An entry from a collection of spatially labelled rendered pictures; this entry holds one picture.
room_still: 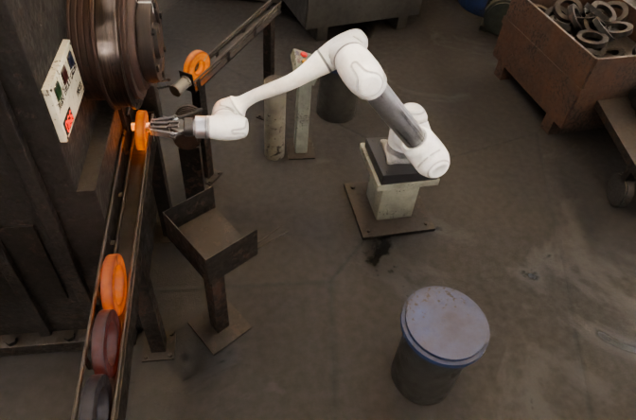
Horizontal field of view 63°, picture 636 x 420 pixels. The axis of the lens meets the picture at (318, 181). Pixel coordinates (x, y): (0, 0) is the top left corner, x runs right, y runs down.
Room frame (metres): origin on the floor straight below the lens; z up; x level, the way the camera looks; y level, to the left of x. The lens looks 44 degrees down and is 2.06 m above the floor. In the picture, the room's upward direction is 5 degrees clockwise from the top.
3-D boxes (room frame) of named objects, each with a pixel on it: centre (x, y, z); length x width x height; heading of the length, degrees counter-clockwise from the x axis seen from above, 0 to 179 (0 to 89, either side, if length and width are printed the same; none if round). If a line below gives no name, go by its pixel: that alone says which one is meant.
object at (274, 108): (2.30, 0.28, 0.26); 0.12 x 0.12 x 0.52
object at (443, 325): (1.01, -0.51, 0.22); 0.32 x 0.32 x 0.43
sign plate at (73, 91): (1.21, 0.75, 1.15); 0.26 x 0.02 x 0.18; 11
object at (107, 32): (1.56, 0.71, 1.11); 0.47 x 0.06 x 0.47; 11
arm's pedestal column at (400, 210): (1.95, -0.39, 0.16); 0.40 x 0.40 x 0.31; 16
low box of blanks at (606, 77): (3.21, -1.70, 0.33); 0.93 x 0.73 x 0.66; 18
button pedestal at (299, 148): (2.37, 0.13, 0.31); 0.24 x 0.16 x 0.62; 11
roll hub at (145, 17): (1.58, 0.62, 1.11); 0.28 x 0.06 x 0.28; 11
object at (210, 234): (1.13, 0.35, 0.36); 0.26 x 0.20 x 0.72; 46
